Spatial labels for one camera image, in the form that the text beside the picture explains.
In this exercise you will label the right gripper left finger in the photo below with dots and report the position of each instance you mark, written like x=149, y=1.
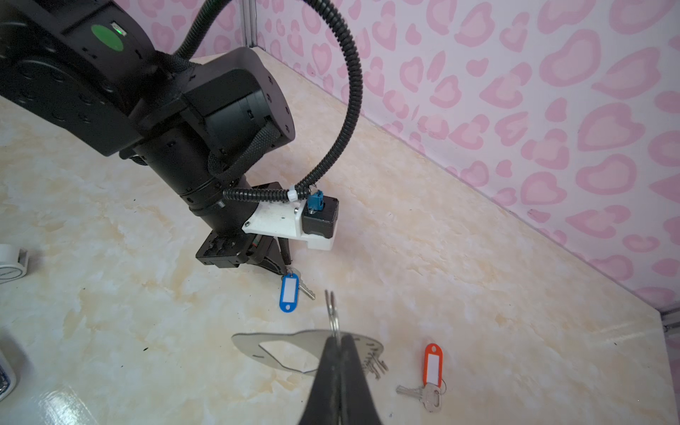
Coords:
x=323, y=404

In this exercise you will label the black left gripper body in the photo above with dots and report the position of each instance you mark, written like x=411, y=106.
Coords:
x=237, y=249

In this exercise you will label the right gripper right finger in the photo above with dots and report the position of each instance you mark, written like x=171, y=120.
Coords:
x=356, y=403

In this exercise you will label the key with blue tag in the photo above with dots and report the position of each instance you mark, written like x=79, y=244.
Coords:
x=292, y=286

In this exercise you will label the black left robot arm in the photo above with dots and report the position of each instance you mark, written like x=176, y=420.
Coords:
x=89, y=68

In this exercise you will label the key with red tag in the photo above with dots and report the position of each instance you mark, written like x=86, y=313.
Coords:
x=430, y=393

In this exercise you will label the white clip device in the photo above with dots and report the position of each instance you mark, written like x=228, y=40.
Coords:
x=14, y=263

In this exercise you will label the white rounded plastic piece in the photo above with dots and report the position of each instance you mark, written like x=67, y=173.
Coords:
x=8, y=377

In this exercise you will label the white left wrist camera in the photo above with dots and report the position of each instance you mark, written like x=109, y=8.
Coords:
x=296, y=222

